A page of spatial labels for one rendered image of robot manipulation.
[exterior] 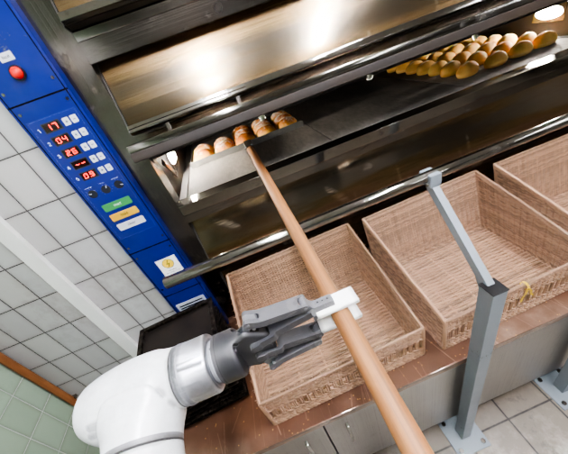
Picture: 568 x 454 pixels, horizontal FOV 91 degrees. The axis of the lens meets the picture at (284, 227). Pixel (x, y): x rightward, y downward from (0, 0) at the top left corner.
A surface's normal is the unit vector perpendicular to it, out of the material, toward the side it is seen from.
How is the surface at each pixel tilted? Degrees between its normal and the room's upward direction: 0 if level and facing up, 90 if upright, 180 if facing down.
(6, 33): 90
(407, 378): 0
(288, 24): 70
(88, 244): 90
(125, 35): 90
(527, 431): 0
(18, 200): 90
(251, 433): 0
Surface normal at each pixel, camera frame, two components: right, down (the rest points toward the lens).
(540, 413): -0.29, -0.78
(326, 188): 0.14, 0.21
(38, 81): 0.25, 0.51
